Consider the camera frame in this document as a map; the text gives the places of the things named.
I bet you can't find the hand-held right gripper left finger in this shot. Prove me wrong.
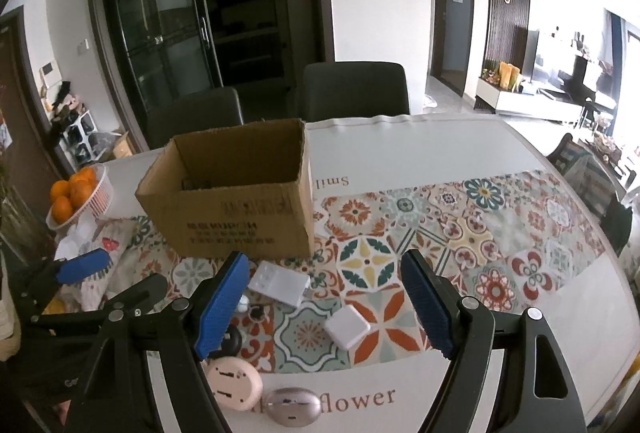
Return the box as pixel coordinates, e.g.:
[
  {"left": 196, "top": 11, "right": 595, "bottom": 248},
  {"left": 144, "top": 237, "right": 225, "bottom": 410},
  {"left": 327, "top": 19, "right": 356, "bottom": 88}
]
[{"left": 65, "top": 252, "right": 251, "bottom": 433}]

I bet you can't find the dark glass sliding door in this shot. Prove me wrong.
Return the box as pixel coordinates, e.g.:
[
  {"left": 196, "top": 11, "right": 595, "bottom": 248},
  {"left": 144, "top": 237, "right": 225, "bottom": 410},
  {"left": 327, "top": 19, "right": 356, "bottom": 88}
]
[{"left": 87, "top": 0, "right": 223, "bottom": 114}]

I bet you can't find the clear plastic case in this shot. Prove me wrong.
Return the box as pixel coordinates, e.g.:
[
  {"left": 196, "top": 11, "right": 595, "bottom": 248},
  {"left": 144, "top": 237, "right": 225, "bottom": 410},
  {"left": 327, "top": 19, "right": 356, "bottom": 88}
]
[{"left": 248, "top": 261, "right": 311, "bottom": 307}]

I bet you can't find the white square box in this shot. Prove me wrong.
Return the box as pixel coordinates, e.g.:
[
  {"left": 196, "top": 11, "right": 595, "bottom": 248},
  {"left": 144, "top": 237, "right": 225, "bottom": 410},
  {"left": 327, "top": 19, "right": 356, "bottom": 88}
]
[{"left": 324, "top": 304, "right": 372, "bottom": 350}]

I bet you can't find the white fruit basket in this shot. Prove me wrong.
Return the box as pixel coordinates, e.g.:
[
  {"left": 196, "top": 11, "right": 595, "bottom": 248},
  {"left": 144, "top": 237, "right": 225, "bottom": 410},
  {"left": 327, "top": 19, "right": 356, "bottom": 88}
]
[{"left": 46, "top": 163, "right": 113, "bottom": 230}]

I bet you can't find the dining chair with cushion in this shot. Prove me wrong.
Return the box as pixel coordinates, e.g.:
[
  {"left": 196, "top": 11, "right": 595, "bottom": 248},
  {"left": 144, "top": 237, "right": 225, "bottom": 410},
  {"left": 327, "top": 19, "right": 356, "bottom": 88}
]
[{"left": 547, "top": 133, "right": 636, "bottom": 254}]

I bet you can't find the black round object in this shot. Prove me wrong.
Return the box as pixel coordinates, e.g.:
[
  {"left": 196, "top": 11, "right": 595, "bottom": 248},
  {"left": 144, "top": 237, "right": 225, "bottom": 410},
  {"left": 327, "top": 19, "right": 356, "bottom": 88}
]
[{"left": 207, "top": 324, "right": 242, "bottom": 360}]

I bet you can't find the small cardboard box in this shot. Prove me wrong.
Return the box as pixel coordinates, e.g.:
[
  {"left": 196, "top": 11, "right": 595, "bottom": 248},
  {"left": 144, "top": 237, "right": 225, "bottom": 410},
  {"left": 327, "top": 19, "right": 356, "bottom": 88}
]
[{"left": 111, "top": 128, "right": 136, "bottom": 160}]

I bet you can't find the brown wooden door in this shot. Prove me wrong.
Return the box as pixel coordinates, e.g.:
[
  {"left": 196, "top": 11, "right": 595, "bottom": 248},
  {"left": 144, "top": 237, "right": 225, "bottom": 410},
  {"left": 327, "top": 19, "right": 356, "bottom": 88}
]
[{"left": 0, "top": 6, "right": 61, "bottom": 199}]

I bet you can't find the pink round device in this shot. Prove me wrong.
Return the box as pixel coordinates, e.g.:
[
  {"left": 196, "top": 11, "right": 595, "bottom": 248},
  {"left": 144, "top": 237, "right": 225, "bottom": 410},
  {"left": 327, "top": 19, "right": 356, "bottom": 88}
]
[{"left": 206, "top": 354, "right": 263, "bottom": 410}]

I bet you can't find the silver oval device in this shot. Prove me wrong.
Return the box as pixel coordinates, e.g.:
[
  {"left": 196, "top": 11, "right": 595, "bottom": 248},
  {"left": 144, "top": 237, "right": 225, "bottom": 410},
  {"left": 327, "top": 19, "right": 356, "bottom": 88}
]
[{"left": 263, "top": 387, "right": 322, "bottom": 427}]

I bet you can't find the brown cardboard box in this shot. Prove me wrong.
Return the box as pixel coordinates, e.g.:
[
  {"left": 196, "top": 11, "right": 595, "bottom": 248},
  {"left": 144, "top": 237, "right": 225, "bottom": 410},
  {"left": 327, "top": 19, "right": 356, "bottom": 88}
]
[{"left": 135, "top": 118, "right": 316, "bottom": 260}]

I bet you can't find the dark dining chair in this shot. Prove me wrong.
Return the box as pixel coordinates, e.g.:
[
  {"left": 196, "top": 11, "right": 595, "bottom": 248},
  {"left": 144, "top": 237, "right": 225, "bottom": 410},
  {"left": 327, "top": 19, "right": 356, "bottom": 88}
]
[
  {"left": 147, "top": 87, "right": 244, "bottom": 149},
  {"left": 301, "top": 62, "right": 411, "bottom": 121}
]

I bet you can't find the patterned table cover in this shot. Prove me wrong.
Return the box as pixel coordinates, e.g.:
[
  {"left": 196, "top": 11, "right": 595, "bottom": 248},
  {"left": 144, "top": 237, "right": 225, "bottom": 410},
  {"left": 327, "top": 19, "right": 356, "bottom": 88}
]
[{"left": 50, "top": 113, "right": 626, "bottom": 433}]

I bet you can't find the white crumpled paper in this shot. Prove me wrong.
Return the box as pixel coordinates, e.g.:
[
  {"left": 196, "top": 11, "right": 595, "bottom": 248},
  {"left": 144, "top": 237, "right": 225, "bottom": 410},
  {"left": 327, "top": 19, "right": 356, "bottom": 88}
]
[{"left": 54, "top": 218, "right": 101, "bottom": 261}]

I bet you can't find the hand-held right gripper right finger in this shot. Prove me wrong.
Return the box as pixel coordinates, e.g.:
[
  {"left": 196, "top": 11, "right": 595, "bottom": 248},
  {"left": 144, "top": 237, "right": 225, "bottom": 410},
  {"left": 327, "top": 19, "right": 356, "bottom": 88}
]
[{"left": 400, "top": 249, "right": 587, "bottom": 433}]

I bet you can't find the yellow decor item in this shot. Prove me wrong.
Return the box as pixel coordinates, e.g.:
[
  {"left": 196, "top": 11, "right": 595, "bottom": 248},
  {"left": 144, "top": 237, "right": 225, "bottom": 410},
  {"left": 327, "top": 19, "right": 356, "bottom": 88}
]
[{"left": 499, "top": 62, "right": 522, "bottom": 90}]

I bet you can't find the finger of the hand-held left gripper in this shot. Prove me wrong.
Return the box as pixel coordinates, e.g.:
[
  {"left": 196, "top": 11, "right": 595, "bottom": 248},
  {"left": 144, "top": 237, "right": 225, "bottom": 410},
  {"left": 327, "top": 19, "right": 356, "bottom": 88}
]
[
  {"left": 29, "top": 273, "right": 169, "bottom": 330},
  {"left": 15, "top": 247, "right": 112, "bottom": 315}
]

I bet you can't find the dark room door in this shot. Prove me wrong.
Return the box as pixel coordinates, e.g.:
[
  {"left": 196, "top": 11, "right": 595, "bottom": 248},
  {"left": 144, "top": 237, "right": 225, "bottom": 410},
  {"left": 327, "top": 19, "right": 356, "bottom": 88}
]
[{"left": 434, "top": 0, "right": 476, "bottom": 99}]

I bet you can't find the white shoe rack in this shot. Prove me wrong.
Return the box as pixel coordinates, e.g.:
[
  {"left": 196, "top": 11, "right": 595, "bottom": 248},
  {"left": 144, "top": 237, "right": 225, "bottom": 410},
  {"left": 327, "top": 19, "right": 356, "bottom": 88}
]
[{"left": 47, "top": 80, "right": 98, "bottom": 164}]

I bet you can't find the white low cabinet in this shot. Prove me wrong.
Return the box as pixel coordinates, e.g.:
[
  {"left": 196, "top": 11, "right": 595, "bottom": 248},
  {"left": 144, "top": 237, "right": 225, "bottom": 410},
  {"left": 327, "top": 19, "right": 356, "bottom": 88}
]
[{"left": 475, "top": 76, "right": 591, "bottom": 121}]

